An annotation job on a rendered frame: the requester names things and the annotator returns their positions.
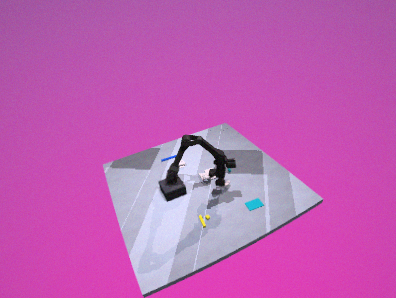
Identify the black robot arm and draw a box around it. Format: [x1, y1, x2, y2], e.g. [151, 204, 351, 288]
[166, 135, 236, 187]

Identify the cyan flat plate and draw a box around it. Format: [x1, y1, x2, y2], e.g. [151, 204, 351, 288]
[245, 198, 264, 210]

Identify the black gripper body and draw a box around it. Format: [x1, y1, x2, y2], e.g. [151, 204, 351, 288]
[216, 167, 226, 186]

